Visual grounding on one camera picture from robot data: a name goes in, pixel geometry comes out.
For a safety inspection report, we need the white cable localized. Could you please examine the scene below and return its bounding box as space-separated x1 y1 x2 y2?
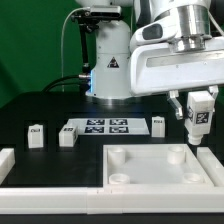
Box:
60 7 88 93

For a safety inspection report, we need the white tag sheet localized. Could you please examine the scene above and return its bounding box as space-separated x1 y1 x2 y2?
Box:
67 118 149 135

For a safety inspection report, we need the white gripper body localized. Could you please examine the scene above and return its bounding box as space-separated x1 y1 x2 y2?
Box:
129 14 224 96

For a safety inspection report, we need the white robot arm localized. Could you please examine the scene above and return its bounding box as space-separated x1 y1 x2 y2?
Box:
75 0 224 117

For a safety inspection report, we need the white obstacle fence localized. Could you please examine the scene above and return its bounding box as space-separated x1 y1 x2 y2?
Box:
0 147 224 214

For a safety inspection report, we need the black cable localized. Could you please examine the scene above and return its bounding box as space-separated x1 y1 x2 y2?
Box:
41 75 92 93

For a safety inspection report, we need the black camera stand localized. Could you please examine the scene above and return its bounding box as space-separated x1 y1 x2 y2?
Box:
71 12 98 73

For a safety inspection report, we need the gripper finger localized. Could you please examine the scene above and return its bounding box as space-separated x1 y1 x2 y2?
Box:
208 85 219 100
167 90 183 120

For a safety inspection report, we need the black camera on stand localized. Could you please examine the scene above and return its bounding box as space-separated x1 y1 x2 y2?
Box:
90 5 121 18

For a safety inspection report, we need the white square table top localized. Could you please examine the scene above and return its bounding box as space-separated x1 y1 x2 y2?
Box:
103 144 214 186

